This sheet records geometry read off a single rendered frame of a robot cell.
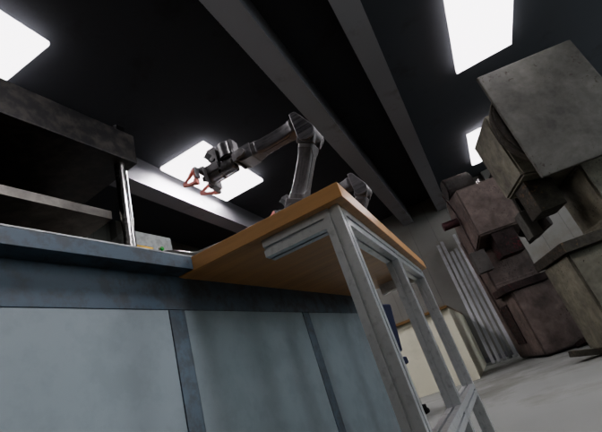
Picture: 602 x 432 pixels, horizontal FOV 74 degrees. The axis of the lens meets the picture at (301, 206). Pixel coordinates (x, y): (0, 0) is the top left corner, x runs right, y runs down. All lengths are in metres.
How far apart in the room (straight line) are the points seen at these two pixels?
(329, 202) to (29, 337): 0.62
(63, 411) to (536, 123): 3.73
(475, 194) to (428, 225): 2.70
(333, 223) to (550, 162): 3.02
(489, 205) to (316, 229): 4.72
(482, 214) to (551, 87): 1.94
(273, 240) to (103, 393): 0.46
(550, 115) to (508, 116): 0.32
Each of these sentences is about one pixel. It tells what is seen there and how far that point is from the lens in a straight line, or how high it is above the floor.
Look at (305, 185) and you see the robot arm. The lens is 1.28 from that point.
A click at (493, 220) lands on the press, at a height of 1.60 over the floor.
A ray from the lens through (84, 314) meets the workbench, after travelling 0.91.
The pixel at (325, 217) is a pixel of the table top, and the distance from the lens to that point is 0.93.
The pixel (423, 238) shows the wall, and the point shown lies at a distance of 8.10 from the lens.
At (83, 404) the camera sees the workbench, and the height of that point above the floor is 0.50.
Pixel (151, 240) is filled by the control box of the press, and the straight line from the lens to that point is 2.43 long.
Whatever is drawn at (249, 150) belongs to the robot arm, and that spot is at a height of 1.20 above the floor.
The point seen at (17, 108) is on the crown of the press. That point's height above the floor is 1.87.
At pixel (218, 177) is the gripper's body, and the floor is 1.18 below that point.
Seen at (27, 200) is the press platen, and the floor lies 1.49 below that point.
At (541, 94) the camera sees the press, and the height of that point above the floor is 2.04.
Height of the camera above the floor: 0.39
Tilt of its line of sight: 25 degrees up
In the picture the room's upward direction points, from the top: 19 degrees counter-clockwise
